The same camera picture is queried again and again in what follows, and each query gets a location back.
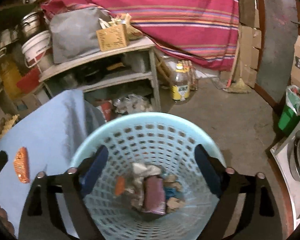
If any white plastic bucket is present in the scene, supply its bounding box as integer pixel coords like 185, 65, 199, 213
21, 30, 54, 73

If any blue table cloth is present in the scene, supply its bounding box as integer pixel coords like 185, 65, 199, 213
0, 89, 104, 233

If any dark wooden door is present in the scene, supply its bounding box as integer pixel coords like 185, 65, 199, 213
255, 0, 300, 111

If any red woven basket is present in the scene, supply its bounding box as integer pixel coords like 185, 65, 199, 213
17, 67, 40, 94

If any yellow chopstick holder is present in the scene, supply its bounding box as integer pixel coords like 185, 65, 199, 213
96, 14, 131, 52

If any yellow egg tray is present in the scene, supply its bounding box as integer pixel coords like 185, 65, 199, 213
0, 114, 19, 140

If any green trash bin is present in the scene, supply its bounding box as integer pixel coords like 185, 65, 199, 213
278, 85, 300, 136

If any light blue laundry basket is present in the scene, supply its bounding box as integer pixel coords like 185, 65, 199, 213
71, 112, 224, 239

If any brown paper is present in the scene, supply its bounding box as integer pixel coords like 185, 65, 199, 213
163, 174, 185, 213

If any oil bottle on floor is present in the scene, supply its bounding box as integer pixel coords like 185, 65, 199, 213
170, 62, 190, 102

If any red plastic wrapper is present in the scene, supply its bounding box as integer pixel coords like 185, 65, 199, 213
114, 176, 126, 196

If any striped red curtain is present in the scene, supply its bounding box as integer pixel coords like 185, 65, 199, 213
42, 0, 239, 71

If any orange snack packet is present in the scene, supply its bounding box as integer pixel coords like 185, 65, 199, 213
13, 147, 30, 184

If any grey low shelf cabinet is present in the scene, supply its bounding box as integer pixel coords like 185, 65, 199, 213
39, 37, 161, 112

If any cooking oil jug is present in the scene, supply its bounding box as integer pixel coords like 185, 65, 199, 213
0, 54, 21, 100

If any steel cooking pot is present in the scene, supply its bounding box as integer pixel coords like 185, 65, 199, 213
20, 11, 46, 39

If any straw broom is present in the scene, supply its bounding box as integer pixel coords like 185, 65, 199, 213
222, 40, 251, 94

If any patterned snack bag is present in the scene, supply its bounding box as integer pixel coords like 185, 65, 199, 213
126, 163, 162, 211

